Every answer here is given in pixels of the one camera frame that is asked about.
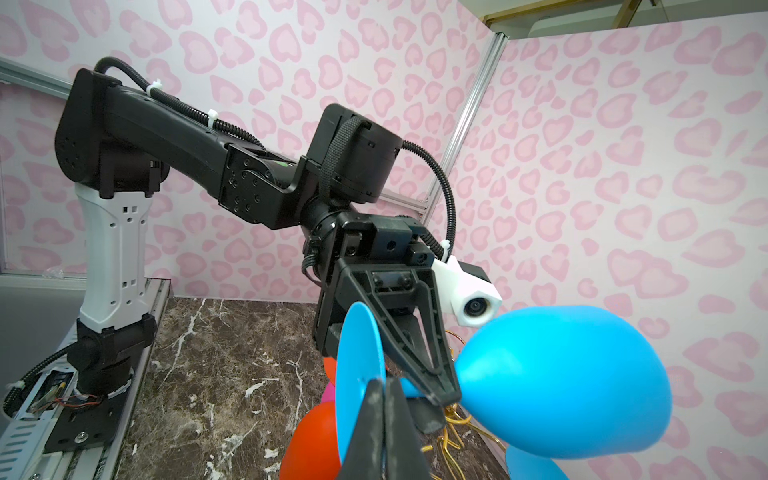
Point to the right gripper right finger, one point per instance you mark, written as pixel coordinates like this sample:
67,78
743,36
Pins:
403,458

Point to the red plastic wine glass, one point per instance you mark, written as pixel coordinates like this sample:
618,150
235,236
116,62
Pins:
313,450

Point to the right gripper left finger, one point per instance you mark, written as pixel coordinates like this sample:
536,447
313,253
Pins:
364,457

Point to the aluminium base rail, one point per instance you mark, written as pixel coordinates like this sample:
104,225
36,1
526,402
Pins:
55,442

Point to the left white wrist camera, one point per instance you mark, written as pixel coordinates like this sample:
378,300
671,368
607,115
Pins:
465,291

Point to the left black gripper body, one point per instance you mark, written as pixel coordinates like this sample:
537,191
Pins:
381,262

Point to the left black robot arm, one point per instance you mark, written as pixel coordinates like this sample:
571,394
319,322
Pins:
117,144

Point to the gold wire glass rack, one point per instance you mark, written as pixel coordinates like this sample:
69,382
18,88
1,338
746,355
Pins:
463,449

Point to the blue wine glass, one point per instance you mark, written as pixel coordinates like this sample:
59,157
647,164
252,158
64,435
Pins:
562,382
525,466

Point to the pink plastic wine glass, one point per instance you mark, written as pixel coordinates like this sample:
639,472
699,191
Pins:
328,394

